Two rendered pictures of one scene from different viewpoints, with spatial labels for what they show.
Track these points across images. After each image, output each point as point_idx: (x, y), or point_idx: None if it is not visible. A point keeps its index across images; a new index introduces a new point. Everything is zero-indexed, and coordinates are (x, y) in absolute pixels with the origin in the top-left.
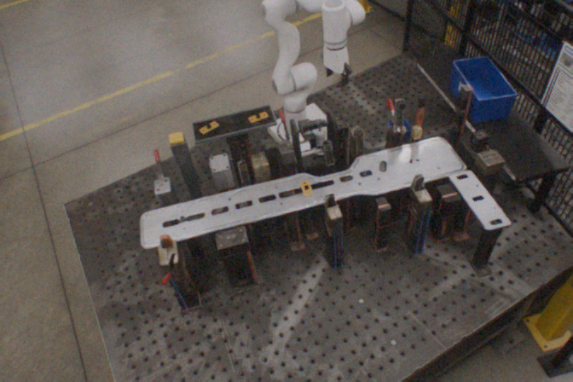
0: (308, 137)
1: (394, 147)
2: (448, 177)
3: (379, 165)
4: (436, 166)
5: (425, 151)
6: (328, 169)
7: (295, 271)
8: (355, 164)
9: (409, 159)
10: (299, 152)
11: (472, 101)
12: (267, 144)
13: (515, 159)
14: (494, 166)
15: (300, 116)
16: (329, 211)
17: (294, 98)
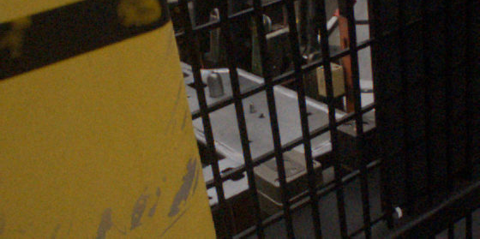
0: None
1: (284, 86)
2: (223, 159)
3: (225, 89)
4: (253, 139)
5: (297, 117)
6: (210, 68)
7: None
8: (218, 71)
9: (258, 109)
10: (194, 13)
11: None
12: None
13: (326, 219)
14: (259, 183)
15: (357, 33)
16: None
17: None
